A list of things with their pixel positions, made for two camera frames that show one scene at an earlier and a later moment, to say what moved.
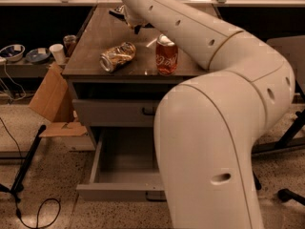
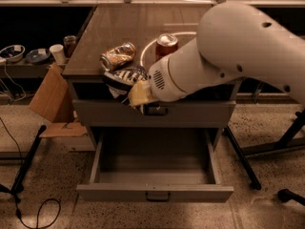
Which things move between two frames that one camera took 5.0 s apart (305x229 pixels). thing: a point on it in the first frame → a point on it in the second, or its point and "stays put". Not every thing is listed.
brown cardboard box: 52,101 stays put
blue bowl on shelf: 37,55 stays put
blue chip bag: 119,11 → 119,81
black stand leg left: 17,185 stays put
